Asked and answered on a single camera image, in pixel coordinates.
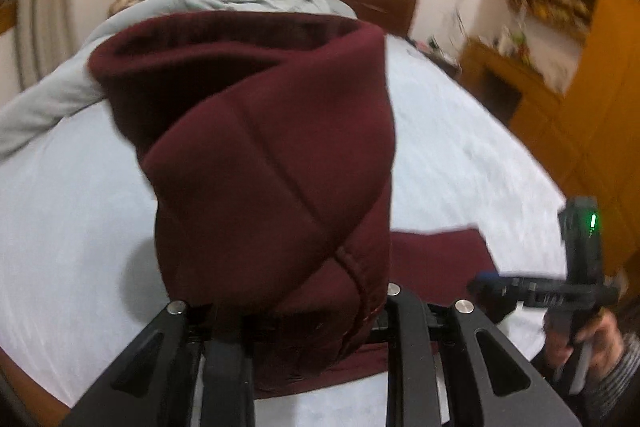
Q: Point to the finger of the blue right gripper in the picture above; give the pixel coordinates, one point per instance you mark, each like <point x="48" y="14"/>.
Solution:
<point x="487" y="276"/>

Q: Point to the maroon pants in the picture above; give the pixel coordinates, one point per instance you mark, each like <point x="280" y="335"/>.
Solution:
<point x="268" y="140"/>

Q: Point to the grey sleeve right forearm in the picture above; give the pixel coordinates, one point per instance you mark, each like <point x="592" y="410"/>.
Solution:
<point x="614" y="400"/>

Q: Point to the person's right hand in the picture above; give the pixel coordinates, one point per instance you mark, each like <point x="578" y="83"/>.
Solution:
<point x="603" y="333"/>

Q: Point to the wooden wardrobe shelf unit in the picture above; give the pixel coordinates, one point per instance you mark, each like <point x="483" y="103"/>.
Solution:
<point x="563" y="76"/>

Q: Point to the white bed sheet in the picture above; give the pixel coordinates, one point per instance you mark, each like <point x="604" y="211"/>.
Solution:
<point x="79" y="277"/>

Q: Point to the grey quilted duvet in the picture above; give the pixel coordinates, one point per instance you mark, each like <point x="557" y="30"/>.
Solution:
<point x="70" y="88"/>

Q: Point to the wooden bed frame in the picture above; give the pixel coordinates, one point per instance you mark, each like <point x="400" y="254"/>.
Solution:
<point x="44" y="409"/>

